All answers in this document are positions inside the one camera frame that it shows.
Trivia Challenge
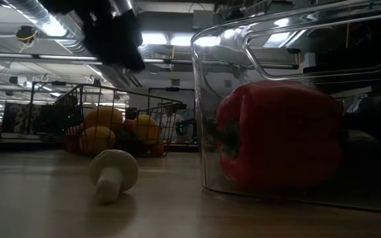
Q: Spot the long dark purple eggplant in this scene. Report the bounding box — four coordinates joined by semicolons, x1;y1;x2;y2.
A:
341;95;381;173

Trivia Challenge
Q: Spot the long horizontal overhead bar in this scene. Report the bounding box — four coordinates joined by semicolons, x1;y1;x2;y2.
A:
0;52;194;65

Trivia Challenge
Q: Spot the yellow lemon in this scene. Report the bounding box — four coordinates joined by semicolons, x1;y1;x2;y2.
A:
79;126;117;156

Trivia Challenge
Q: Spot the hanging cable reel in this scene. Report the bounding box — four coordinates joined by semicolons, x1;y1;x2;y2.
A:
15;25;40;46

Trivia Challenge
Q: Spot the clear plastic bin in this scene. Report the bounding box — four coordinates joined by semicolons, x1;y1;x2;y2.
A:
190;0;381;214

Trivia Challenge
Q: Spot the large grey spiral duct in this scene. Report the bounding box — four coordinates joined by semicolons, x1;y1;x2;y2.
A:
5;0;91;54

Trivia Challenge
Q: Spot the black metal frame stand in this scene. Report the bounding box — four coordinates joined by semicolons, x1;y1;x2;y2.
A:
147;86;196;110
30;80;85;133

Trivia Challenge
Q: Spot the red bell pepper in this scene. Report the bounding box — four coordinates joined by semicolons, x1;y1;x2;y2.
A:
206;81;344;190

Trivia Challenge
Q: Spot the patterned panel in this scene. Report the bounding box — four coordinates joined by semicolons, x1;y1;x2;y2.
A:
1;102;42;135

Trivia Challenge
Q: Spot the bright ceiling light panel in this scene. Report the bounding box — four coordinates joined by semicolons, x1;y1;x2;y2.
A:
170;34;194;47
140;32;169;46

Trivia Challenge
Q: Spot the large yellow fruit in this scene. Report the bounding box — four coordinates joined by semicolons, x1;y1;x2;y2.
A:
135;114;161;145

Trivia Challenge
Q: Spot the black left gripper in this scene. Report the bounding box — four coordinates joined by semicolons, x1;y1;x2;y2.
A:
74;0;147;73

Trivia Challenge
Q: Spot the metal wire basket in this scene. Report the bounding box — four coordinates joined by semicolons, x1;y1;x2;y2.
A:
54;83;183;158

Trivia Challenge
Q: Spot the white mushroom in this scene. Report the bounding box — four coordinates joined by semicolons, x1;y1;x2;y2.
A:
89;149;140;204

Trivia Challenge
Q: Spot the shiny corrugated air duct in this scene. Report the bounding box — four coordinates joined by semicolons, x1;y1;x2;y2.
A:
111;0;134;16

